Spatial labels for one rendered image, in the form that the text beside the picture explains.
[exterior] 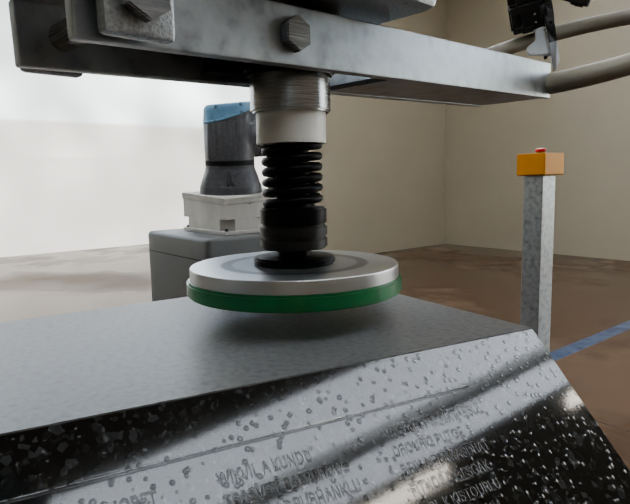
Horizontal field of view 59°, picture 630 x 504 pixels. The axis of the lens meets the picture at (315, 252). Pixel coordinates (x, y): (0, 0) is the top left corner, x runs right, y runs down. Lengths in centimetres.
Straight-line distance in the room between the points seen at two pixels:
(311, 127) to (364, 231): 689
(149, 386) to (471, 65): 52
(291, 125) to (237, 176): 115
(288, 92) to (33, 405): 33
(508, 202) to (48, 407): 777
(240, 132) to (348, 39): 116
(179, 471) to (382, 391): 16
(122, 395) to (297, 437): 12
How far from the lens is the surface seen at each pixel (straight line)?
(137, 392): 41
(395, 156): 783
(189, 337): 54
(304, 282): 48
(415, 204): 814
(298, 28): 50
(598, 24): 135
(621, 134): 739
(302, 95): 54
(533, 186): 223
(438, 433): 45
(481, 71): 75
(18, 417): 41
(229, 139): 169
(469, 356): 51
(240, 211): 163
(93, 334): 58
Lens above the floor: 100
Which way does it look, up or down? 7 degrees down
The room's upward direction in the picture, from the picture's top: 1 degrees counter-clockwise
